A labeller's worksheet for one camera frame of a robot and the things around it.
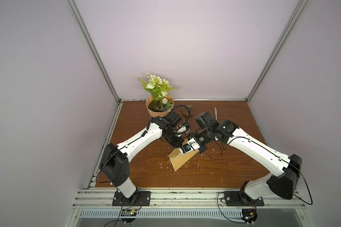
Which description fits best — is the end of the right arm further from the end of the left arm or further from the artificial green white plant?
the artificial green white plant

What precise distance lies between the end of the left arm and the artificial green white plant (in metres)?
0.25

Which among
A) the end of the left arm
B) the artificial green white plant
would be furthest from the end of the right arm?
the artificial green white plant

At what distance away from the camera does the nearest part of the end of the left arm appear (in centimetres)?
59

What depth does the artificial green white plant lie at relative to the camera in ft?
2.92
